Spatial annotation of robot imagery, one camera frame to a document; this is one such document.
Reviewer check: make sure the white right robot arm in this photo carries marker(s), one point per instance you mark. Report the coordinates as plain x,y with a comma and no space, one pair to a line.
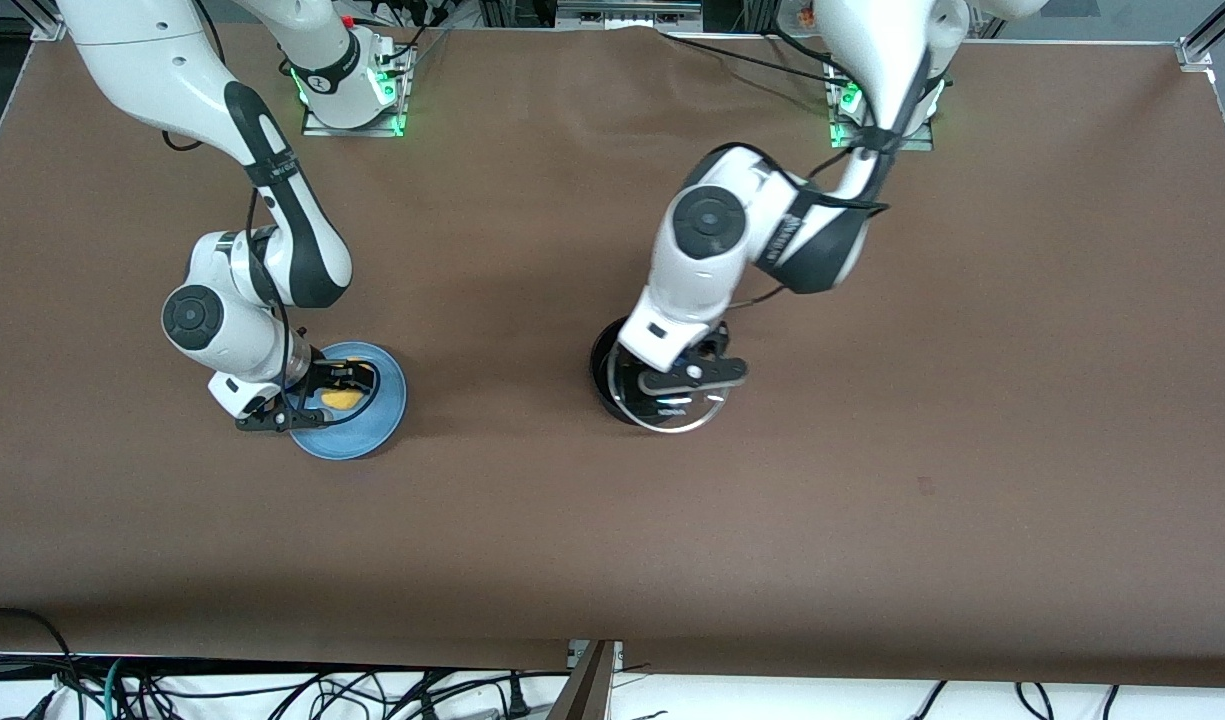
302,240

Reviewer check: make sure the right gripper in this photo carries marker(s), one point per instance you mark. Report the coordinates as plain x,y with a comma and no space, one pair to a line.
324,379

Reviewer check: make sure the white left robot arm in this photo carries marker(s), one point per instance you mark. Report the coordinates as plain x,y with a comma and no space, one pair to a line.
707,260

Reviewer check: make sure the yellow potato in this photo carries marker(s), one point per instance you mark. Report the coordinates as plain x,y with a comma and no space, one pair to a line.
343,400

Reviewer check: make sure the black power plug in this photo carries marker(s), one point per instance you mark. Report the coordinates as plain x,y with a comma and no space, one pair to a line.
516,698

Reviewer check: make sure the blue round plate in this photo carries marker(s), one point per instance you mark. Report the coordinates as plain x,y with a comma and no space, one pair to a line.
364,436

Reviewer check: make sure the aluminium frame profile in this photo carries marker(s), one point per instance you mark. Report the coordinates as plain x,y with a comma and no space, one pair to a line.
584,685

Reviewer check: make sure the brown table cover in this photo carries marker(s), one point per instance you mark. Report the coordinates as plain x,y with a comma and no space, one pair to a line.
612,540

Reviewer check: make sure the aluminium frame corner bracket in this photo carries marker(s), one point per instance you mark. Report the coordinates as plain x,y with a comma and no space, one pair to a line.
1207,40
44,20

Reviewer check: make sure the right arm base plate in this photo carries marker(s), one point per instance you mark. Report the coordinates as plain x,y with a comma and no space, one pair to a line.
387,90

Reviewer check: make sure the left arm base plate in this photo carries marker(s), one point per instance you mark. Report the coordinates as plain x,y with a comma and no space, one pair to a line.
842,125

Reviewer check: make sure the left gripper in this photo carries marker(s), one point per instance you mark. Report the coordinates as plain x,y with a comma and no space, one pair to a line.
705,347

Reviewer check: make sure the glass pot lid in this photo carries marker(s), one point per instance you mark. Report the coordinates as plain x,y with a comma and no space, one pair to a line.
674,414

